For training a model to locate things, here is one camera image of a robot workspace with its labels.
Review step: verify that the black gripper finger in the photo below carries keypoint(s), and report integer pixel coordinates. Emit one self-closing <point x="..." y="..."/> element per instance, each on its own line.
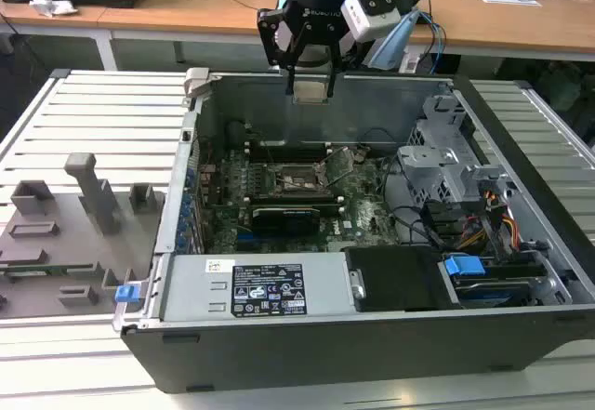
<point x="331" y="84"/>
<point x="269" y="33"/>

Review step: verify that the silver square CPU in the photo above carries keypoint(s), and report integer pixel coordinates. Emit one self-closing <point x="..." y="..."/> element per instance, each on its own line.
<point x="310" y="90"/>

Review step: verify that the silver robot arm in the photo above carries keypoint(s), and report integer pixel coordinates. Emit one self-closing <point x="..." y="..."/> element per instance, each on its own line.
<point x="310" y="56"/>

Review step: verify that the CPU socket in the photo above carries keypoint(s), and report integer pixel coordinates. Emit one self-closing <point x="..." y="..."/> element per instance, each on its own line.
<point x="297" y="180"/>

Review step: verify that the wooden desk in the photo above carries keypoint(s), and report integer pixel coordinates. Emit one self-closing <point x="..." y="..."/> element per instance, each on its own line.
<point x="46" y="22"/>
<point x="209" y="15"/>

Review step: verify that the coin cell battery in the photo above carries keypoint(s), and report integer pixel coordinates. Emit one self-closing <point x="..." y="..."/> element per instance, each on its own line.
<point x="363" y="153"/>

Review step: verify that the silver metal drive cage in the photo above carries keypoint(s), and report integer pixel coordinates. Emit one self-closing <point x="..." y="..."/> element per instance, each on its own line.
<point x="427" y="168"/>

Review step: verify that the green motherboard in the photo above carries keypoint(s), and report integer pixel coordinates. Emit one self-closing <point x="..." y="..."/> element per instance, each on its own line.
<point x="367" y="215"/>

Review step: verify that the black graphics card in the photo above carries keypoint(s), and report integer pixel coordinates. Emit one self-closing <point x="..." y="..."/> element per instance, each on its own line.
<point x="286" y="219"/>

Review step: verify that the black plastic shroud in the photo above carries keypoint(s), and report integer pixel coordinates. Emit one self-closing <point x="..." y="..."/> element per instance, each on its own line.
<point x="400" y="280"/>

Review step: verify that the crumpled white paper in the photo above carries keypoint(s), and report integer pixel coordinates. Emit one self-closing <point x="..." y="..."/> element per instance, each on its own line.
<point x="51" y="6"/>

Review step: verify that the hard disk in blue carrier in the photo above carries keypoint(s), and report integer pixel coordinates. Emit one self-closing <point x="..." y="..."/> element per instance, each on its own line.
<point x="462" y="270"/>

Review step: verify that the silver power supply with label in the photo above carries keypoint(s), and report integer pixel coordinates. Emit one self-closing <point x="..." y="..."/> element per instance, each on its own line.
<point x="195" y="289"/>

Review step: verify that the black open PC case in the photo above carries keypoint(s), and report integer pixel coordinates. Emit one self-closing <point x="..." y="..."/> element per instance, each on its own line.
<point x="325" y="359"/>

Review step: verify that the blue plastic latch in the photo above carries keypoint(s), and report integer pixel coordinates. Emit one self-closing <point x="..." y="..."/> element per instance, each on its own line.
<point x="126" y="294"/>

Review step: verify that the grey parts rack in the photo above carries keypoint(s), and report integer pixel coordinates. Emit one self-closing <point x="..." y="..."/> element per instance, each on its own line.
<point x="60" y="242"/>

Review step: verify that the green RAM stick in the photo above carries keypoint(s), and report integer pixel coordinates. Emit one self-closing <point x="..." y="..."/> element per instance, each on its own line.
<point x="56" y="269"/>

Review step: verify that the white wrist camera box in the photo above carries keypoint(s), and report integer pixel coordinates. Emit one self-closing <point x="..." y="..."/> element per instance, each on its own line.
<point x="367" y="19"/>

